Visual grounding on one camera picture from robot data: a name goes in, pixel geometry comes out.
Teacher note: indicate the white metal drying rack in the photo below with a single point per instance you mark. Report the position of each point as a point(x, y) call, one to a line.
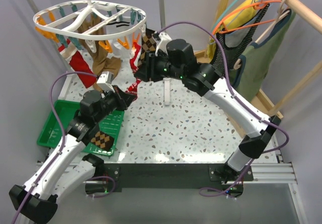
point(81, 19)

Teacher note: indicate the green plastic tray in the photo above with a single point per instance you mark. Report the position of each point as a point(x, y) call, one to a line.
point(51, 133)

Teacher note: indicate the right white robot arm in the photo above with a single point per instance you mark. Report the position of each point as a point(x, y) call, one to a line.
point(178, 61)

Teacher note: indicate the black striped tank top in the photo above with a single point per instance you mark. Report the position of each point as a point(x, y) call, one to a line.
point(233, 44)

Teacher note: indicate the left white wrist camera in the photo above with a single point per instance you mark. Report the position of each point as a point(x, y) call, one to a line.
point(104, 81)

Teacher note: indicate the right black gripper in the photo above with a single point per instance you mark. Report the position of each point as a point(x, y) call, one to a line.
point(149, 66)

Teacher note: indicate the brown argyle sock front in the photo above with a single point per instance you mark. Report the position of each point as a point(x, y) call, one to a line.
point(103, 141)

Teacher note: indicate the wooden clothes hanger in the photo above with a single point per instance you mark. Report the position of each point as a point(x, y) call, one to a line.
point(265, 36)

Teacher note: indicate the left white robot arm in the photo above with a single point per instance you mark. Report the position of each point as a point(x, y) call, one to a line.
point(37, 199)

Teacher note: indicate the green tank top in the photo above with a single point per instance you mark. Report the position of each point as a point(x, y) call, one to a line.
point(256, 59)

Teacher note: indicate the red christmas sock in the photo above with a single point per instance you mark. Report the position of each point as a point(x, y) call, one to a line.
point(134, 54)
point(74, 58)

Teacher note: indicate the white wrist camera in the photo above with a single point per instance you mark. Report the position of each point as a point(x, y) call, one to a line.
point(162, 39)
point(104, 81)

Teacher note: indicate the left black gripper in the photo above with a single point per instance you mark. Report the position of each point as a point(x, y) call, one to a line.
point(124, 99)

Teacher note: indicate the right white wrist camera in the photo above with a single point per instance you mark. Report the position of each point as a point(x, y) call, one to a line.
point(162, 39)

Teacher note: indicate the tan plain sock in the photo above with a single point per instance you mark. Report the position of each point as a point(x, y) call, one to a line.
point(101, 62)

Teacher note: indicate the yellow shirt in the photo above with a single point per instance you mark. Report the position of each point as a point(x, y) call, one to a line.
point(235, 20)

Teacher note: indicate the white striped sock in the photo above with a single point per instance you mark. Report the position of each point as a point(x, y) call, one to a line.
point(117, 26)

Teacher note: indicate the brown argyle sock back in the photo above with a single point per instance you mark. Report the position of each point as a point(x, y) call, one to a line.
point(147, 44)

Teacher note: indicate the brown argyle sock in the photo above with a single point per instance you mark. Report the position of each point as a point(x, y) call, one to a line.
point(103, 141)
point(147, 44)

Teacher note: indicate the orange clothes hanger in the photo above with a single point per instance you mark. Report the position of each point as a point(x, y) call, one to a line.
point(221, 27)

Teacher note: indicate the white round clip hanger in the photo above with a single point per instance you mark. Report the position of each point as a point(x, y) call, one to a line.
point(82, 19)

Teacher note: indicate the wooden clothes rack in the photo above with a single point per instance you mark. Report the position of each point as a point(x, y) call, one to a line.
point(299, 53)

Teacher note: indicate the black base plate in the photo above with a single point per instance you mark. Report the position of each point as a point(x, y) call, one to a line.
point(168, 176)

